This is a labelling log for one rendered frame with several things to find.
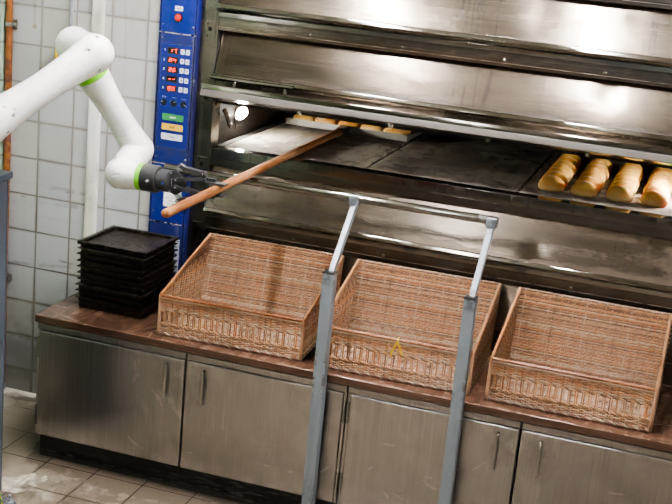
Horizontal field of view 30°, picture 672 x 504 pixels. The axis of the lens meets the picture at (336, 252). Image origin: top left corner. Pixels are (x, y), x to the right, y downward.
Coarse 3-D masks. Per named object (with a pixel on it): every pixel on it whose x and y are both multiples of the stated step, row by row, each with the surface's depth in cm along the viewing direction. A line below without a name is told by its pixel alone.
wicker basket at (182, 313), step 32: (192, 256) 471; (224, 256) 486; (256, 256) 482; (288, 256) 479; (320, 256) 476; (192, 288) 477; (224, 288) 485; (288, 288) 479; (320, 288) 476; (160, 320) 450; (192, 320) 466; (224, 320) 443; (256, 320) 440; (288, 320) 436; (256, 352) 442; (288, 352) 439
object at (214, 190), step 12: (336, 132) 525; (312, 144) 496; (288, 156) 470; (252, 168) 440; (264, 168) 447; (228, 180) 419; (240, 180) 427; (204, 192) 400; (216, 192) 408; (180, 204) 383; (192, 204) 390; (168, 216) 375
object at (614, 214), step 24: (288, 168) 476; (312, 168) 473; (336, 168) 470; (360, 168) 471; (432, 192) 460; (456, 192) 458; (480, 192) 455; (504, 192) 454; (600, 216) 444; (624, 216) 441; (648, 216) 439
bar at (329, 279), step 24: (168, 168) 449; (312, 192) 435; (336, 192) 432; (456, 216) 421; (480, 216) 419; (336, 264) 419; (480, 264) 411; (456, 360) 408; (312, 384) 426; (456, 384) 410; (312, 408) 429; (456, 408) 412; (312, 432) 431; (456, 432) 414; (312, 456) 433; (456, 456) 418; (312, 480) 435
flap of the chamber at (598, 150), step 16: (208, 96) 465; (224, 96) 461; (240, 96) 459; (256, 96) 458; (304, 112) 471; (320, 112) 451; (336, 112) 449; (352, 112) 448; (368, 112) 446; (416, 128) 457; (432, 128) 440; (448, 128) 438; (464, 128) 436; (480, 128) 435; (528, 144) 444; (544, 144) 429; (560, 144) 427; (576, 144) 426; (640, 160) 431; (656, 160) 419
